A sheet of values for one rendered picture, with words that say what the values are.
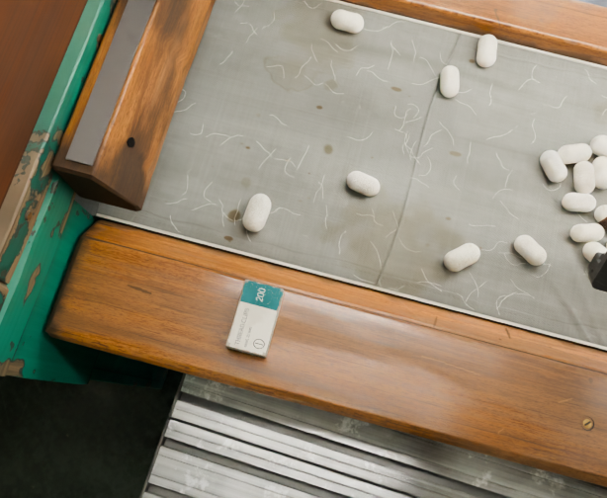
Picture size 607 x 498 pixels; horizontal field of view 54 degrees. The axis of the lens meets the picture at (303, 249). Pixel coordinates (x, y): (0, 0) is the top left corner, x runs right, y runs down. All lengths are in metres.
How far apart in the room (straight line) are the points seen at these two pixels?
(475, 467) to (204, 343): 0.30
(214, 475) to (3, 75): 0.40
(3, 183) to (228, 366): 0.23
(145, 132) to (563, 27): 0.44
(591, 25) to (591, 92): 0.07
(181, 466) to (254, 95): 0.38
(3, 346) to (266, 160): 0.29
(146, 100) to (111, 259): 0.15
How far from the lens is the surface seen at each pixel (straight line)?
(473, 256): 0.58
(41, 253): 0.53
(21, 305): 0.53
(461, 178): 0.62
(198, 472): 0.63
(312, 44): 0.67
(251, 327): 0.51
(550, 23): 0.71
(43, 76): 0.50
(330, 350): 0.53
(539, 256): 0.60
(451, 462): 0.65
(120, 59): 0.53
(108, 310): 0.56
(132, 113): 0.52
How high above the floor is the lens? 1.29
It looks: 75 degrees down
